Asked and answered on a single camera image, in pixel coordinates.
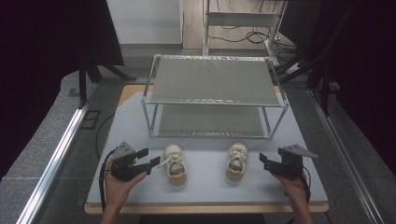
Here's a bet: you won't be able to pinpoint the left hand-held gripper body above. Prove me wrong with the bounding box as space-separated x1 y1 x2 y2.
109 141 149 183

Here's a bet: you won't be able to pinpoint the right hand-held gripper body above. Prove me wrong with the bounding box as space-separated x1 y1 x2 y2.
270 143 319 181

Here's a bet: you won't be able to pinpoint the person's left hand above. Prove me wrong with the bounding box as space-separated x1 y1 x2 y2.
104 161 148 210

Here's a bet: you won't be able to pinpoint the person's right hand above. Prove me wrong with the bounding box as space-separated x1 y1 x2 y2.
273 172 310 207

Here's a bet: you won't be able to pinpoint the cream child's shoe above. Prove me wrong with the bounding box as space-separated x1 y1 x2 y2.
158 143 189 189
224 141 250 185

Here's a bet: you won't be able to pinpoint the light blue table mat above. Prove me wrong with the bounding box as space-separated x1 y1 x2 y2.
86 90 329 205

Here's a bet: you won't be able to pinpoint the metal two-tier shoe rack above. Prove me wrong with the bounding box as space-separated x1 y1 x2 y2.
141 54 290 140

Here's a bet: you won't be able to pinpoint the black tripod stand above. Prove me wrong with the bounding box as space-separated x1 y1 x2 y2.
275 6 356 117
78 50 138 110

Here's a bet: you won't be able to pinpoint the dark curtain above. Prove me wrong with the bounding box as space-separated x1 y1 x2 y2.
278 0 396 176
0 0 125 181

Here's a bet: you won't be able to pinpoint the white panel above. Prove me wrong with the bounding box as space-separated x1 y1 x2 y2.
106 0 185 46

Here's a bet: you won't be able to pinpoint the white metal stand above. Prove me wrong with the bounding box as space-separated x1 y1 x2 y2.
201 0 288 67

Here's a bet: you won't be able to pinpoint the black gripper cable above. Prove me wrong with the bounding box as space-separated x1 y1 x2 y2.
299 166 312 203
98 148 118 214

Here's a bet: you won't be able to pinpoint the aluminium rail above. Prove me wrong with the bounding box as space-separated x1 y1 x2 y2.
16 82 100 224
307 88 389 224

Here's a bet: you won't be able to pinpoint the black floor cables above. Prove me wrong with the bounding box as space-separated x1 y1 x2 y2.
207 26 298 54

